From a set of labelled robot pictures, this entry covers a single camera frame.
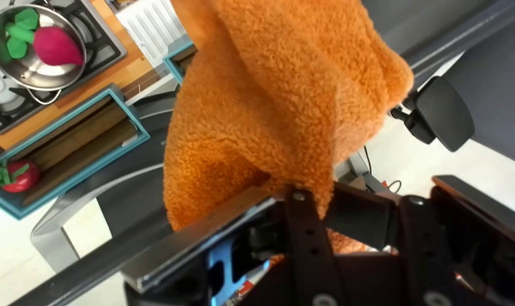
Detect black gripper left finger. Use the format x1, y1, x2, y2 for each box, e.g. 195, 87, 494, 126
282, 189, 343, 306

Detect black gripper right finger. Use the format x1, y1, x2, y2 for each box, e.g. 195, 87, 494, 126
399, 194, 460, 306

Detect orange terry towel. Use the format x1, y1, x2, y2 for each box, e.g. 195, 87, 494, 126
161, 0, 416, 258

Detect large teal planter box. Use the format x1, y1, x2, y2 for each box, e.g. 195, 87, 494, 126
0, 83, 151, 221

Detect small teal planter box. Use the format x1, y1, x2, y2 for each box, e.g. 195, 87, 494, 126
161, 34, 200, 85

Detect white toy sink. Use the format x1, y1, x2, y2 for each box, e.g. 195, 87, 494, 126
113, 0, 185, 51

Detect grey toy stove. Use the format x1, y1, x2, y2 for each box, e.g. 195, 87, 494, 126
0, 0, 129, 136

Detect red toy vegetable green leaves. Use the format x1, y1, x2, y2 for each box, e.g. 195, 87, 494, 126
0, 151, 42, 196

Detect pink toy radish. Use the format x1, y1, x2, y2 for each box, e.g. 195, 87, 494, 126
3, 7, 86, 68

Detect steel cooking pot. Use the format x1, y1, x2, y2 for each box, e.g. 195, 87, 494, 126
0, 3, 90, 107

